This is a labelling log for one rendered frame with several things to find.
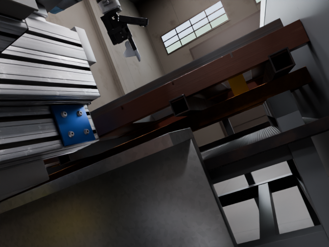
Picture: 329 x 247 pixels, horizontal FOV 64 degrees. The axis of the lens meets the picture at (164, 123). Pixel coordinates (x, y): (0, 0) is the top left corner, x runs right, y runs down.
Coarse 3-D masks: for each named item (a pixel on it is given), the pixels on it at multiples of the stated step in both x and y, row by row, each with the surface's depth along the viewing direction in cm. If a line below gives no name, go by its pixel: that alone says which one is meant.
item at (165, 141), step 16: (144, 144) 58; (160, 144) 57; (176, 144) 58; (112, 160) 61; (128, 160) 60; (64, 176) 66; (80, 176) 64; (32, 192) 70; (48, 192) 68; (0, 208) 74
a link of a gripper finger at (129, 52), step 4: (128, 44) 103; (128, 48) 103; (124, 52) 103; (128, 52) 104; (132, 52) 104; (136, 52) 103; (124, 56) 104; (128, 56) 104; (140, 56) 106; (140, 60) 106
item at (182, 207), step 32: (160, 160) 75; (192, 160) 71; (64, 192) 86; (96, 192) 82; (128, 192) 78; (160, 192) 75; (192, 192) 72; (0, 224) 96; (32, 224) 91; (64, 224) 87; (96, 224) 82; (128, 224) 79; (160, 224) 75; (192, 224) 72; (224, 224) 69
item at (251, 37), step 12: (276, 24) 71; (252, 36) 73; (228, 48) 75; (204, 60) 78; (180, 72) 80; (252, 72) 113; (156, 84) 83; (228, 84) 138; (132, 96) 86; (204, 96) 129; (108, 108) 89; (168, 108) 150; (144, 120) 138; (156, 120) 152; (120, 132) 141
